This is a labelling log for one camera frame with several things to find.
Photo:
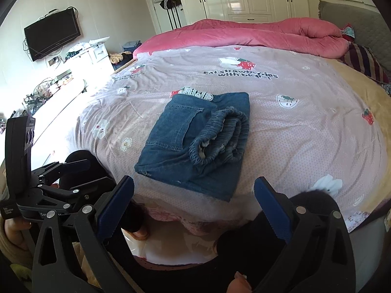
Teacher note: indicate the grey padded headboard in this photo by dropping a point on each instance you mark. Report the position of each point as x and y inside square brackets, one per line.
[351, 15]

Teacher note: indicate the dark floral cloth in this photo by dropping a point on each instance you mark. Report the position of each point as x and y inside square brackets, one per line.
[388, 89]

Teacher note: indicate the white door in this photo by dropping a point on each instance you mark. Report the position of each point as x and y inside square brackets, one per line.
[158, 21]

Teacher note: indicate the black wall television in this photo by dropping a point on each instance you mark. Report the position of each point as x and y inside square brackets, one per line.
[52, 35]

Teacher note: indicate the beige blanket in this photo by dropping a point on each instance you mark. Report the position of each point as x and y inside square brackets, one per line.
[375, 97]

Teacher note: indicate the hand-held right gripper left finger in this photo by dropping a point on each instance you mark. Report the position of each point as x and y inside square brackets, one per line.
[117, 207]

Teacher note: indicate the pink quilt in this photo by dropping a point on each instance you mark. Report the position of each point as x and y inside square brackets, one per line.
[244, 35]

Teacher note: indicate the person's right hand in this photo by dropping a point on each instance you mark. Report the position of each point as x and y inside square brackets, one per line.
[239, 283]

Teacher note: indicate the tan plush slipper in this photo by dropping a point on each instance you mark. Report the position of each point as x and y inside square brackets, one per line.
[140, 234]

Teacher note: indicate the brown patterned cloth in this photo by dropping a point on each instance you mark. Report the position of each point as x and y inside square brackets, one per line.
[120, 58]

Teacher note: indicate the striped pillow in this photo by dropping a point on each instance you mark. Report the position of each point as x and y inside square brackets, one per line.
[363, 58]

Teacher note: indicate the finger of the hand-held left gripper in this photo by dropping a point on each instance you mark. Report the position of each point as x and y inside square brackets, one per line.
[67, 168]
[91, 186]

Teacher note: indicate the colourful patterned cloth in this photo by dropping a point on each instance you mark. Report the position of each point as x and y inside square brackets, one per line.
[348, 32]

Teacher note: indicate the stack of folded clothes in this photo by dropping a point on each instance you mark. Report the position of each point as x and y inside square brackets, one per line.
[132, 46]

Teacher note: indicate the pink printed bedsheet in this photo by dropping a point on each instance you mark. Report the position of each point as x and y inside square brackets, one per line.
[305, 134]

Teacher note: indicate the person's left hand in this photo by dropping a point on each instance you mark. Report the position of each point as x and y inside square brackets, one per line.
[13, 230]

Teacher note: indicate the white mattress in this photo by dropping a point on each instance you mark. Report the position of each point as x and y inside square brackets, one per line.
[363, 250]

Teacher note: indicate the white dresser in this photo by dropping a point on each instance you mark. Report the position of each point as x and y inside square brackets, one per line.
[97, 55]

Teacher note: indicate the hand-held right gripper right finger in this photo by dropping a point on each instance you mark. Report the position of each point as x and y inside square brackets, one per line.
[270, 210]

